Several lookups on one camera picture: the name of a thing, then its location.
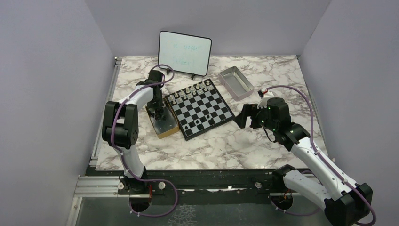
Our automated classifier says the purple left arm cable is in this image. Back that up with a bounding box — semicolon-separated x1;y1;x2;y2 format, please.
111;64;179;218

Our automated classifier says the row of white chess pieces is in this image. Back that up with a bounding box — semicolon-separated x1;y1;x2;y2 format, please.
165;79;220;105

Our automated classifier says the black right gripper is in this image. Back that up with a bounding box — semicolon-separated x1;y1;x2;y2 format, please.
234;103;278;132

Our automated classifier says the silver pink metal tin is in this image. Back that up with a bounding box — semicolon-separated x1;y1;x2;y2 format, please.
217;66;254;101

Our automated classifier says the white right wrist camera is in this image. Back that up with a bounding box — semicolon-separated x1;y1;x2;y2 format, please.
257;88;274;109

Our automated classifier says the gold metal tin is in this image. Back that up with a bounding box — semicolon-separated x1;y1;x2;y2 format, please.
145;104;180;139

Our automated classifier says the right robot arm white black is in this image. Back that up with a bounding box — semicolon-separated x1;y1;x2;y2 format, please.
234;97;373;226

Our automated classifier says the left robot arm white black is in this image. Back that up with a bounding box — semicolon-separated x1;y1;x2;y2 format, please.
102;70;165;194

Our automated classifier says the pile of black chess pieces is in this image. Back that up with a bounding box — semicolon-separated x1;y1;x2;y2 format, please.
150;107;166;121

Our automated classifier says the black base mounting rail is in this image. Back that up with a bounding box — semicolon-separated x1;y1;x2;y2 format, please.
85;167;291;206

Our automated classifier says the black white chessboard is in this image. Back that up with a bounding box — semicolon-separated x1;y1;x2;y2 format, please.
164;89;235;141

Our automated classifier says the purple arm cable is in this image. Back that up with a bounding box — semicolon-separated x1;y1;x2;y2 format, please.
111;64;179;218
266;85;377;226

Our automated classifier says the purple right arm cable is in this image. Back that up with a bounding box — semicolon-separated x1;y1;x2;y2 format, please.
266;85;377;226

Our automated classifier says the small whiteboard on stand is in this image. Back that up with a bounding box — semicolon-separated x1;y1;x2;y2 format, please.
158;31;212;76

